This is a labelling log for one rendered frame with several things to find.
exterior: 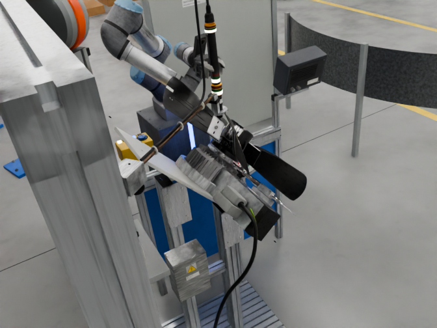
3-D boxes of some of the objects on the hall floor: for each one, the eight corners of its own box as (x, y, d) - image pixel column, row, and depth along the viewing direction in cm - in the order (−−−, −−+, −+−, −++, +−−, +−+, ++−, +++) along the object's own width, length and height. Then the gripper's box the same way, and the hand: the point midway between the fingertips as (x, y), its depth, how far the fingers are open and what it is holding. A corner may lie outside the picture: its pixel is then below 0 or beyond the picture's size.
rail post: (278, 239, 299) (275, 140, 255) (274, 235, 302) (271, 137, 258) (283, 237, 300) (281, 138, 257) (279, 233, 303) (277, 135, 260)
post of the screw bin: (240, 283, 271) (229, 177, 226) (236, 281, 272) (225, 175, 228) (243, 280, 272) (233, 174, 228) (239, 278, 274) (229, 172, 229)
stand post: (199, 364, 229) (162, 187, 165) (192, 351, 235) (153, 176, 171) (207, 360, 230) (173, 183, 166) (199, 347, 237) (164, 172, 173)
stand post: (237, 343, 237) (222, 213, 186) (229, 330, 244) (211, 202, 193) (244, 338, 239) (231, 209, 188) (236, 327, 245) (220, 198, 195)
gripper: (208, 66, 191) (233, 80, 175) (184, 73, 187) (208, 88, 171) (205, 46, 187) (231, 59, 171) (181, 53, 183) (205, 68, 166)
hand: (217, 66), depth 170 cm, fingers closed on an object, 4 cm apart
